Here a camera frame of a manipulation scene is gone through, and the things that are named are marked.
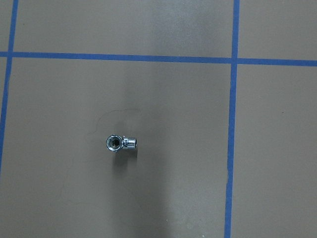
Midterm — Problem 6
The chrome metal pipe fitting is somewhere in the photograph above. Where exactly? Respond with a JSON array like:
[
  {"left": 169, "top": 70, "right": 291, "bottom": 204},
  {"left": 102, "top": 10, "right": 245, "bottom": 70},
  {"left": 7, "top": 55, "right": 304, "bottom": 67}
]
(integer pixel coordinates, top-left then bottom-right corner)
[{"left": 106, "top": 134, "right": 137, "bottom": 152}]

